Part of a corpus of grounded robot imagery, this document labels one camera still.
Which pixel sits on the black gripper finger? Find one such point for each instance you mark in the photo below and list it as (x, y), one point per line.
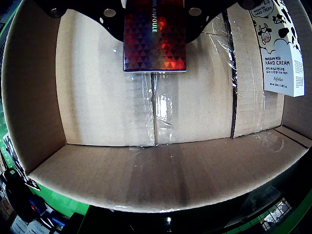
(209, 7)
(85, 7)

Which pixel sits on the green metal stepped rack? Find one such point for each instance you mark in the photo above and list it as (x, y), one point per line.
(301, 206)

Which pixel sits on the black rounded plastic object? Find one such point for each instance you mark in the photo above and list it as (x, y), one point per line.
(18, 202)

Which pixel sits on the flat cow print carton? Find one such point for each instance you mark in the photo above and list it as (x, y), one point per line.
(11, 151)

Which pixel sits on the cow print hand cream box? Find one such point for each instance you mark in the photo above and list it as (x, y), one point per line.
(278, 68)

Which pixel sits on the dark maroon purple box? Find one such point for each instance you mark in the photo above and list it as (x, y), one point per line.
(156, 44)

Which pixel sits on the shallow cardboard tray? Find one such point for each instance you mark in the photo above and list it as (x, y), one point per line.
(170, 170)

